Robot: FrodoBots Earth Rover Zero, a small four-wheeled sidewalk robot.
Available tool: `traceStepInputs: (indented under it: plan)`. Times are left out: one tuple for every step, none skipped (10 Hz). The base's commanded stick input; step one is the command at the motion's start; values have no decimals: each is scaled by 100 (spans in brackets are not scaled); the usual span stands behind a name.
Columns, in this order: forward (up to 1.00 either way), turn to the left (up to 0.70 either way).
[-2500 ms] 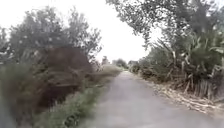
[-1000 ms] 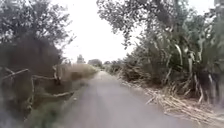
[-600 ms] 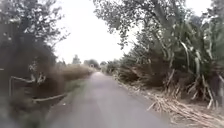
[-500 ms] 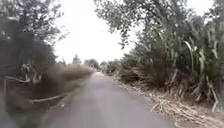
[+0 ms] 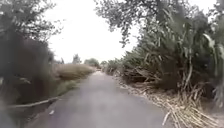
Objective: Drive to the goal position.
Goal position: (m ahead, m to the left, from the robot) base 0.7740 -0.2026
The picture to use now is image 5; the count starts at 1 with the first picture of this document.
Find grey asphalt road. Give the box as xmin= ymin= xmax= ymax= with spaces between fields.
xmin=24 ymin=70 xmax=178 ymax=128

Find tall reed thicket with trees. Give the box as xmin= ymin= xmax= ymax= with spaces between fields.
xmin=93 ymin=0 xmax=224 ymax=128

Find grass verge with dry bushes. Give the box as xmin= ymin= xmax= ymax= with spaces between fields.
xmin=0 ymin=63 xmax=98 ymax=128

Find row of dark trees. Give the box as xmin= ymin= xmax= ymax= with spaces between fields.
xmin=0 ymin=0 xmax=64 ymax=111

